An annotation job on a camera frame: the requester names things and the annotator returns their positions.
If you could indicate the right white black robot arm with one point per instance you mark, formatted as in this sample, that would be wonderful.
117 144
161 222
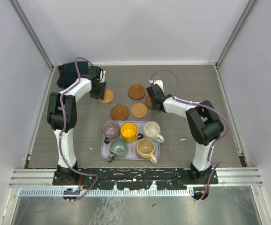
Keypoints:
204 124

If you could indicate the purple glass mug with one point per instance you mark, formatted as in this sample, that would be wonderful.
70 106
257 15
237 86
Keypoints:
111 131

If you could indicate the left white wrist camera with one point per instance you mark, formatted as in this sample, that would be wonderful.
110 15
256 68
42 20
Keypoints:
102 78

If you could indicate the yellow mug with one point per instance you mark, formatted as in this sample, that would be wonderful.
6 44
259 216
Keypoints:
129 132

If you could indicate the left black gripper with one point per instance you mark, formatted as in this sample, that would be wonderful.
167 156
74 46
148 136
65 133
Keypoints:
100 94

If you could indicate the beige ceramic mug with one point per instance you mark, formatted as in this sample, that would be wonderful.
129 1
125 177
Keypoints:
145 149

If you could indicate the lavender plastic tray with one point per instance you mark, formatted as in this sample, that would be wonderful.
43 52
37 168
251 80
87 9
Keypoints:
131 155

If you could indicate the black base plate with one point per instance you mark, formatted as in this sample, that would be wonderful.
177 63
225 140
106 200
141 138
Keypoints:
131 178

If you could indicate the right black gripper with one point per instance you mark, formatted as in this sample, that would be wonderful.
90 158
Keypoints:
153 105

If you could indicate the white slotted cable duct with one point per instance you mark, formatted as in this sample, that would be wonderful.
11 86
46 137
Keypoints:
73 192

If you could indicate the white ceramic mug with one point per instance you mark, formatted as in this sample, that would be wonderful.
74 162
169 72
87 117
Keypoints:
152 131

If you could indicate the dark brown wooden coaster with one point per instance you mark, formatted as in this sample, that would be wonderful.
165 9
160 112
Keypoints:
136 92

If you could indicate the aluminium front rail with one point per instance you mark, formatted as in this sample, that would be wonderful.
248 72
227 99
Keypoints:
241 176

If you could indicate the dark blue folded cloth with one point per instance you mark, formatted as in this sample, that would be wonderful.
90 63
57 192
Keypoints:
68 73

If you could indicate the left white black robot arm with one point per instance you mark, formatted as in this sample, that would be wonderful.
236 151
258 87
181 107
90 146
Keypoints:
62 116

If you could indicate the brown wooden round coaster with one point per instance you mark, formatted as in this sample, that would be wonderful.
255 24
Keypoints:
148 102

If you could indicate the grey ceramic mug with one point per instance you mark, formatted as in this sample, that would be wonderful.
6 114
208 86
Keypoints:
118 149

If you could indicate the light cork round coaster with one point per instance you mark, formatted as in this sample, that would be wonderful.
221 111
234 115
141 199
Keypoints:
139 110

